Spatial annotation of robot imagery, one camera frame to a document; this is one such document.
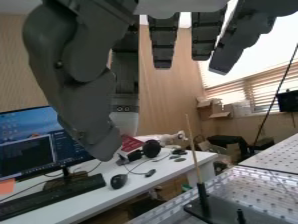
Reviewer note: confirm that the small white jointed device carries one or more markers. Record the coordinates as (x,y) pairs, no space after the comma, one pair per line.
(171,138)

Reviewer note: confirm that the open cardboard box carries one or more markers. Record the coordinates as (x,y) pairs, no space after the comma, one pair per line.
(214,108)

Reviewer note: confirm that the black headphones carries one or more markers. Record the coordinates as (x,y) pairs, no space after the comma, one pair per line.
(151,149)

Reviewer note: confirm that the thin stick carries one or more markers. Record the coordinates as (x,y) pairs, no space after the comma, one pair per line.
(192,153)

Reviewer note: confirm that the red tray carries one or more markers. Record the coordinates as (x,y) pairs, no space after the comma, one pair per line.
(131,143)

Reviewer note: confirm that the orange sticky note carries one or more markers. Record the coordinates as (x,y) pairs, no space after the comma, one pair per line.
(5,186)

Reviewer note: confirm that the black keyboard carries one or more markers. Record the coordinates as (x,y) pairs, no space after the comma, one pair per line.
(43,198)

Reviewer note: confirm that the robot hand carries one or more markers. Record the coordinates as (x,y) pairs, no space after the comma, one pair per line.
(74,66)

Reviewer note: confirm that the white desk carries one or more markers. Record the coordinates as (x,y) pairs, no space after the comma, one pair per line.
(146,186)

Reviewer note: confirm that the clear box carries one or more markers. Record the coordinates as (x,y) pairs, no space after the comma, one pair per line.
(247,180)

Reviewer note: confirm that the black mouse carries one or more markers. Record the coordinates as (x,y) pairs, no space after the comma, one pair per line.
(118,181)

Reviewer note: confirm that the computer screen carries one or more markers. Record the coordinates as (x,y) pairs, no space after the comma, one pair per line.
(26,143)

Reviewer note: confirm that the black plate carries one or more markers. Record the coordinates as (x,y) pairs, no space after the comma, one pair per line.
(220,213)

